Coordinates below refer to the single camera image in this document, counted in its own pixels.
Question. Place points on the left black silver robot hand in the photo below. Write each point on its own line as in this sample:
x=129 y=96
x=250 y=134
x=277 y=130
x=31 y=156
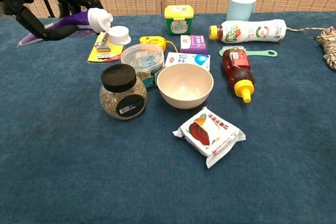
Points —
x=34 y=24

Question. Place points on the purple white toothpaste tube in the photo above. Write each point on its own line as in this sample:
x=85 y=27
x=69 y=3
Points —
x=98 y=19

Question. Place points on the white lotion bottle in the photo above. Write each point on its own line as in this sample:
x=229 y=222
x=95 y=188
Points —
x=249 y=32

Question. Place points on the yellow razor blister pack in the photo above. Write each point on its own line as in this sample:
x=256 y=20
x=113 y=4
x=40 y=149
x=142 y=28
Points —
x=105 y=52

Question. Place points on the clear tub of binder clips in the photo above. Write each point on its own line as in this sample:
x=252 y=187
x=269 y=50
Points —
x=143 y=56

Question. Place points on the yellow tape measure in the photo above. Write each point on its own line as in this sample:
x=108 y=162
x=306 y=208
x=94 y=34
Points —
x=152 y=41

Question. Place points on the dark blue table mat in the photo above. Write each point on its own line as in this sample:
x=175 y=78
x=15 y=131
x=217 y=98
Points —
x=52 y=155

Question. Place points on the green tub with yellow lid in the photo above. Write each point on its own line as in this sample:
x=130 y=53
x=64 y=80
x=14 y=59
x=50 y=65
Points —
x=178 y=20

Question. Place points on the blue white milk carton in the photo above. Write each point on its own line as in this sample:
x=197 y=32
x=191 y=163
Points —
x=189 y=60

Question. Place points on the purple white small carton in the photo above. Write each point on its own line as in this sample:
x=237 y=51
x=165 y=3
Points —
x=193 y=44

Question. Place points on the beige plastic bowl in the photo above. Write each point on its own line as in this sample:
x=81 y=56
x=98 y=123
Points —
x=185 y=87

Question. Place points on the white snack packet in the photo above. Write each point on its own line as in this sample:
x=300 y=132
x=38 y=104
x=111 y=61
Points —
x=207 y=134

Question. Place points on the light blue mug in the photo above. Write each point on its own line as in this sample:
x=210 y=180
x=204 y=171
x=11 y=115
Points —
x=240 y=7

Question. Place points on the honey bottle yellow nozzle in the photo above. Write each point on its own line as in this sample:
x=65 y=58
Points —
x=237 y=72

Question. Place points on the teal plastic hairbrush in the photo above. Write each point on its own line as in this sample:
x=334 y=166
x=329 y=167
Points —
x=258 y=53

